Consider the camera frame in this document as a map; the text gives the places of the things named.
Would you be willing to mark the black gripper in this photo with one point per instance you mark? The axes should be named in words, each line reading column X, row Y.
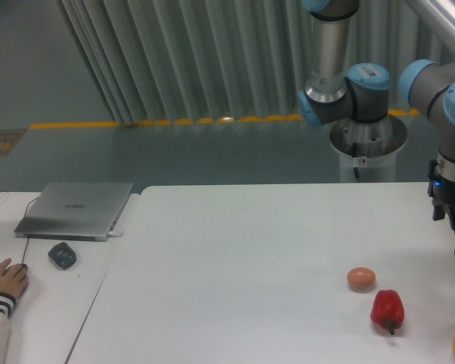
column 442, row 194

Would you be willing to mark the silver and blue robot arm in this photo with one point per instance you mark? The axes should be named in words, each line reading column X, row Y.
column 355, row 102

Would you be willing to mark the red bell pepper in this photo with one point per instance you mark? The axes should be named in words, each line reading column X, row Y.
column 388, row 311

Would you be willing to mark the person's hand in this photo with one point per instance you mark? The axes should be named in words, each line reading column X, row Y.
column 13, row 279

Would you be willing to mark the brown egg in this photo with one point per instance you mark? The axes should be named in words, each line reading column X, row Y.
column 361, row 278

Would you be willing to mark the grey pleated curtain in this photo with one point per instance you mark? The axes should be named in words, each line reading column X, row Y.
column 174, row 60

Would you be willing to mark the white usb dongle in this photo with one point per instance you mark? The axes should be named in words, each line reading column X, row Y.
column 114, row 234

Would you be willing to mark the silver closed laptop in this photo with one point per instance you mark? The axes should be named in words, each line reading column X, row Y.
column 75, row 211

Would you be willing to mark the small black gadget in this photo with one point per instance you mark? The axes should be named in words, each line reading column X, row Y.
column 62, row 255

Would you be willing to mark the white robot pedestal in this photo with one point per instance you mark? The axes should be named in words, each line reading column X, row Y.
column 368, row 152

